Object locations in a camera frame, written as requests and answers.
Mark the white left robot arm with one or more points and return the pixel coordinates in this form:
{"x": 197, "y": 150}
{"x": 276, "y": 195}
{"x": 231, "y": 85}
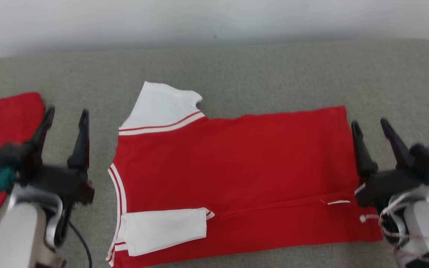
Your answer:
{"x": 13, "y": 234}

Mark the grey fabric sofa cushion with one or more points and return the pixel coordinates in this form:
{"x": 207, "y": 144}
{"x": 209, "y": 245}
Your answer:
{"x": 237, "y": 74}

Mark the red shorts white stripe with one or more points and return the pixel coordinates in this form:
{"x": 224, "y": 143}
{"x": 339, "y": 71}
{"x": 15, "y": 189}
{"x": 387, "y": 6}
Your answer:
{"x": 6, "y": 119}

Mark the red jersey shirt white sleeves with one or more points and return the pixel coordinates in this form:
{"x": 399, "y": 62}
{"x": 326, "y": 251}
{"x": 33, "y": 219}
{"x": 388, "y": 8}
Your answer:
{"x": 237, "y": 160}

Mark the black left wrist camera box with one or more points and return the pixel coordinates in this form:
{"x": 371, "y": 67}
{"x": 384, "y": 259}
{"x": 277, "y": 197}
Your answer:
{"x": 9, "y": 156}

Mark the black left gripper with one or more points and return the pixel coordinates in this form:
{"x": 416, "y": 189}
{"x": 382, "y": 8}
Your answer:
{"x": 65, "y": 184}

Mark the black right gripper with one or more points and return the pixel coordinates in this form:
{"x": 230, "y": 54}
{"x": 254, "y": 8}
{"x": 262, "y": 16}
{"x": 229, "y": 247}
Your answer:
{"x": 385, "y": 186}

